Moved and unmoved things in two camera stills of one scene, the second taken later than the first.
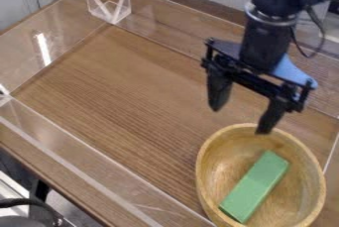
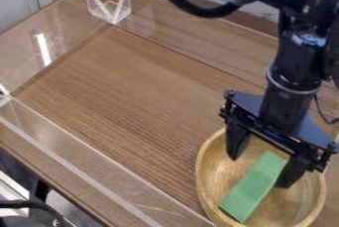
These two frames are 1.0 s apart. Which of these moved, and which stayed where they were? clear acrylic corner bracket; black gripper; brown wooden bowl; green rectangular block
Moved: black gripper
Stayed: brown wooden bowl; green rectangular block; clear acrylic corner bracket
